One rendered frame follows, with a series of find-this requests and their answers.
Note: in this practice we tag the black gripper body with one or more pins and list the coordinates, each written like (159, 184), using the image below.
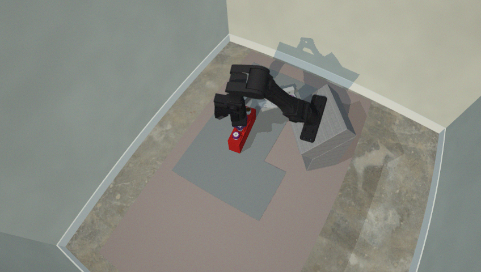
(242, 119)

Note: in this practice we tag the grey flat mat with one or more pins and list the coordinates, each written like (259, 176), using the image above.
(242, 180)

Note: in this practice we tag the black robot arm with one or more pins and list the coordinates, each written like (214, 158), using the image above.
(260, 84)

